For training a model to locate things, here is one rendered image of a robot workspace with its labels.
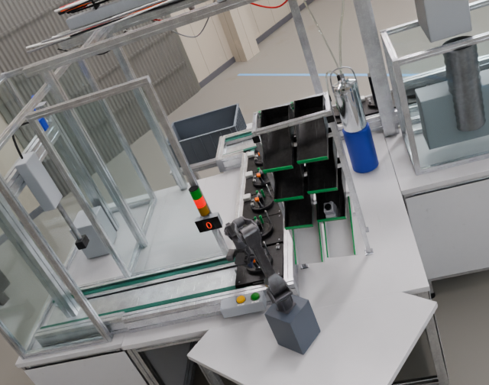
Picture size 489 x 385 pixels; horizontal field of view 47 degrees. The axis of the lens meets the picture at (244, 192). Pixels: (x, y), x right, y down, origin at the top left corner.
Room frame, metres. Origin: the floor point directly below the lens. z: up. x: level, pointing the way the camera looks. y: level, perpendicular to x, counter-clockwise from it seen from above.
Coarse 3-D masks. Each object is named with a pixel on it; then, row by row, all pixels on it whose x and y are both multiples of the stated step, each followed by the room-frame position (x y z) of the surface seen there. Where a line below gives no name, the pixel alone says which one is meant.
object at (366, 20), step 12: (360, 0) 2.99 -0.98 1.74; (360, 12) 3.00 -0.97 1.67; (372, 12) 2.97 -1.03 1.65; (360, 24) 3.00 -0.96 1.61; (372, 24) 2.98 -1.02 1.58; (372, 36) 2.98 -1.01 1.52; (372, 48) 2.99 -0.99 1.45; (372, 60) 2.99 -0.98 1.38; (372, 72) 2.99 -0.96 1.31; (384, 72) 2.98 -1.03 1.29; (384, 84) 2.99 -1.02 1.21; (384, 96) 2.98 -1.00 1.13; (384, 108) 2.99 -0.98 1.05; (384, 120) 3.00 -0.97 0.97; (396, 120) 2.97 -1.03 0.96; (384, 132) 3.00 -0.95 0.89; (396, 132) 2.98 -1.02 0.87
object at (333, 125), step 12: (312, 96) 2.25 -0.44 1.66; (288, 120) 2.13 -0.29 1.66; (300, 120) 2.09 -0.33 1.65; (252, 132) 2.15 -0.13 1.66; (264, 132) 2.14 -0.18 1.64; (336, 132) 2.06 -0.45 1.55; (336, 144) 2.06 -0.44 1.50; (348, 168) 2.22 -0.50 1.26; (348, 180) 2.06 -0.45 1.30; (360, 216) 2.06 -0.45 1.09; (360, 228) 2.06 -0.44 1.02; (372, 252) 2.06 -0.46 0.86; (300, 264) 2.18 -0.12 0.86
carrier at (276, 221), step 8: (272, 216) 2.51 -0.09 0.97; (280, 216) 2.48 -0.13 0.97; (264, 224) 2.44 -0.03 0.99; (272, 224) 2.42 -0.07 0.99; (280, 224) 2.41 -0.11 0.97; (264, 232) 2.37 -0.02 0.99; (272, 232) 2.37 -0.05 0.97; (280, 232) 2.34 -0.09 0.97; (264, 240) 2.34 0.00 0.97; (272, 240) 2.31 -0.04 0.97; (280, 240) 2.28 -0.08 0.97
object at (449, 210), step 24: (408, 168) 2.59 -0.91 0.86; (456, 168) 2.42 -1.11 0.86; (480, 168) 2.34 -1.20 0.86; (408, 192) 2.41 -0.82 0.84; (432, 192) 2.38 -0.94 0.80; (456, 192) 2.35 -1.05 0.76; (480, 192) 2.32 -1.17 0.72; (408, 216) 2.46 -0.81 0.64; (432, 216) 2.39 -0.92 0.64; (456, 216) 2.36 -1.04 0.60; (480, 216) 2.32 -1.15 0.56; (432, 240) 2.40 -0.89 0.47; (456, 240) 2.36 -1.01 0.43; (480, 240) 2.33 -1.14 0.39; (432, 264) 2.40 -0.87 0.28; (456, 264) 2.37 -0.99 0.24; (480, 264) 2.33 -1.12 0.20; (432, 288) 2.42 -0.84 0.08
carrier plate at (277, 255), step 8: (264, 248) 2.27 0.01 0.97; (272, 248) 2.25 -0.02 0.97; (280, 248) 2.22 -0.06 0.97; (272, 256) 2.19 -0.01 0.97; (280, 256) 2.17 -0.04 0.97; (272, 264) 2.13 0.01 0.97; (280, 264) 2.11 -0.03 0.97; (240, 272) 2.17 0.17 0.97; (248, 272) 2.15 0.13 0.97; (280, 272) 2.05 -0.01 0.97; (240, 280) 2.11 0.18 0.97; (248, 280) 2.09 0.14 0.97; (256, 280) 2.07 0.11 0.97
